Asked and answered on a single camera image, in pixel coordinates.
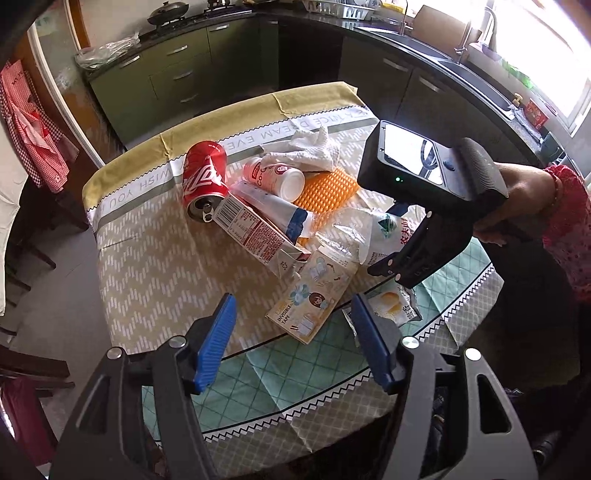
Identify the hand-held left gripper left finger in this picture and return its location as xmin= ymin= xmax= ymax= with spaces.
xmin=50 ymin=293 xmax=238 ymax=480

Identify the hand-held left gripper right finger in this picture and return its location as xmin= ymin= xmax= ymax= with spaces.
xmin=351 ymin=293 xmax=539 ymax=480

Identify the snack wrapper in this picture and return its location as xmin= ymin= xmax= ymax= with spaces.
xmin=342 ymin=282 xmax=423 ymax=342

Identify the crushed clear plastic bottle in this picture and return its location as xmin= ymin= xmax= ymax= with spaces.
xmin=314 ymin=208 xmax=419 ymax=274

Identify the orange ribbed pad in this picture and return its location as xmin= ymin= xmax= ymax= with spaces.
xmin=291 ymin=167 xmax=360 ymax=247

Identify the illustrated tape package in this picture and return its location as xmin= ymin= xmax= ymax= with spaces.
xmin=265 ymin=247 xmax=358 ymax=344

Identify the white red paper carton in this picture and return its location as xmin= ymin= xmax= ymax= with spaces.
xmin=212 ymin=193 xmax=312 ymax=279

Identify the white blue plastic tube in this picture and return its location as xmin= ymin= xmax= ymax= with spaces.
xmin=229 ymin=180 xmax=315 ymax=245

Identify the white pink paper cup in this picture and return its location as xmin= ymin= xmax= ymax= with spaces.
xmin=243 ymin=155 xmax=306 ymax=202

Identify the red soda can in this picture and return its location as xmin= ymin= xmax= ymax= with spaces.
xmin=181 ymin=141 xmax=230 ymax=223

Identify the person's right hand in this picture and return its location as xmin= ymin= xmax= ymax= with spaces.
xmin=473 ymin=164 xmax=560 ymax=245

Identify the green checked tablecloth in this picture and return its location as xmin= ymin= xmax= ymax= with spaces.
xmin=141 ymin=237 xmax=505 ymax=480

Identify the beige zigzag tablecloth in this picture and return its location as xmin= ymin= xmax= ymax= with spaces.
xmin=82 ymin=82 xmax=481 ymax=358

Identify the green door cabinet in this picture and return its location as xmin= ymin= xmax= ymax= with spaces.
xmin=339 ymin=32 xmax=546 ymax=167

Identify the steel kitchen sink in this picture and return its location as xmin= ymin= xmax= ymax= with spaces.
xmin=365 ymin=25 xmax=513 ymax=121

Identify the small red box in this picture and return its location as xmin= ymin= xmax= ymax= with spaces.
xmin=524 ymin=98 xmax=550 ymax=129

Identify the steel faucet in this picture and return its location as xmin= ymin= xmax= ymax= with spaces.
xmin=455 ymin=7 xmax=497 ymax=63

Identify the cardboard box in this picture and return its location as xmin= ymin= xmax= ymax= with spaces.
xmin=412 ymin=4 xmax=474 ymax=54

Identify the black kitchen countertop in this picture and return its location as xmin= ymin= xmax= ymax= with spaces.
xmin=76 ymin=0 xmax=555 ymax=167

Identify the dish rack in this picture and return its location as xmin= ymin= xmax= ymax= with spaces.
xmin=302 ymin=0 xmax=384 ymax=21

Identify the dark wooden chair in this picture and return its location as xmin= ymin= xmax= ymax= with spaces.
xmin=0 ymin=175 xmax=89 ymax=296

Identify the dark red cloth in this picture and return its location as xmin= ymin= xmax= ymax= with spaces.
xmin=0 ymin=376 xmax=58 ymax=467

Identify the green drawer cabinet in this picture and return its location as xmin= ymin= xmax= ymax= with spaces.
xmin=88 ymin=18 xmax=278 ymax=145

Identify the red checkered cloth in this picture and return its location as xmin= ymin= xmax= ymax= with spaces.
xmin=0 ymin=60 xmax=79 ymax=193

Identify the black wok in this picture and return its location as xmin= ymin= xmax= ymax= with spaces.
xmin=147 ymin=1 xmax=188 ymax=26

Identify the clear plastic bag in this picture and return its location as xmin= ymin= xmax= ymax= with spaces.
xmin=75 ymin=37 xmax=140 ymax=70

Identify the white framed glass door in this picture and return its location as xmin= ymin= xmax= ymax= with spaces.
xmin=27 ymin=18 xmax=107 ymax=168

